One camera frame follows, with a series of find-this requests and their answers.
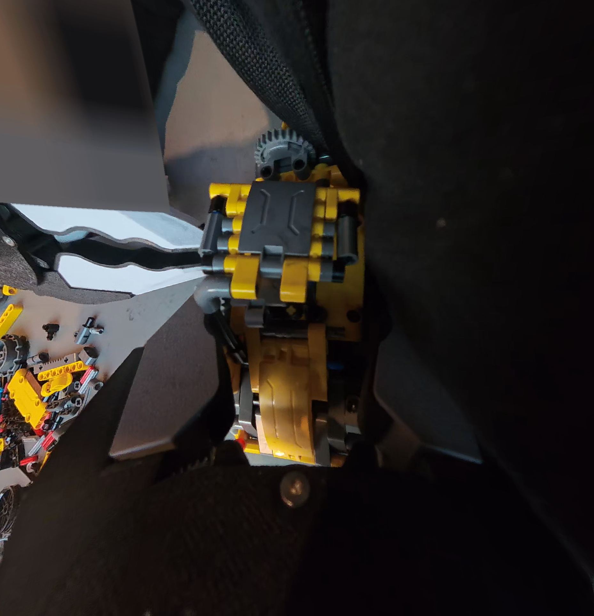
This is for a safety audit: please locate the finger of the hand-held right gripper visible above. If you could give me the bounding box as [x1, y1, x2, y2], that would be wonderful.
[11, 204, 205, 253]
[54, 253, 205, 295]

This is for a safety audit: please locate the grey pin connector piece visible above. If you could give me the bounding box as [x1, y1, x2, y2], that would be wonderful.
[75, 316, 105, 343]

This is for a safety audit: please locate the pile of mixed coloured pieces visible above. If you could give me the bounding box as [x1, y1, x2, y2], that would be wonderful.
[0, 284, 105, 477]

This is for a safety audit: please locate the yellow rectangular panel piece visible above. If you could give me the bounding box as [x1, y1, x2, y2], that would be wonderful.
[6, 369, 47, 430]

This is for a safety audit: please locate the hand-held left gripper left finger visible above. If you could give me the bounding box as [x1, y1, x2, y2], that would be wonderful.
[109, 296, 230, 458]

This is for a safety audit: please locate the dark grey sprocket wheel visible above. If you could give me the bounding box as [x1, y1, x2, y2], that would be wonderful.
[0, 334, 29, 377]

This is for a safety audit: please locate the black wheel rim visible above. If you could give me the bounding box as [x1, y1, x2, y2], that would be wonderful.
[0, 486, 22, 537]

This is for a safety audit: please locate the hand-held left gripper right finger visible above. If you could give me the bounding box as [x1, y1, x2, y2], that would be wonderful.
[369, 332, 483, 463]

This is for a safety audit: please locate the yellow toy vehicle model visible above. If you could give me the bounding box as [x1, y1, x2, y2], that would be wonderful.
[193, 127, 367, 467]

